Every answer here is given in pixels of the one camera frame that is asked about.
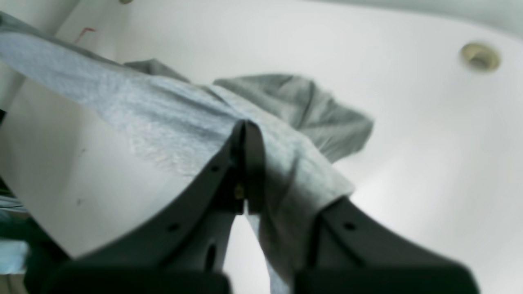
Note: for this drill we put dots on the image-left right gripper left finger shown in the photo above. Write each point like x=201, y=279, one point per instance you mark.
x=181, y=250

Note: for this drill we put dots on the image-left right gripper right finger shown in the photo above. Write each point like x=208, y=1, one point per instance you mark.
x=351, y=253

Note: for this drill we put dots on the grey t-shirt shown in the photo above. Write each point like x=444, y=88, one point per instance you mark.
x=180, y=125

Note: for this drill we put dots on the left table grommet hole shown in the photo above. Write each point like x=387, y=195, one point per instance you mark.
x=480, y=57

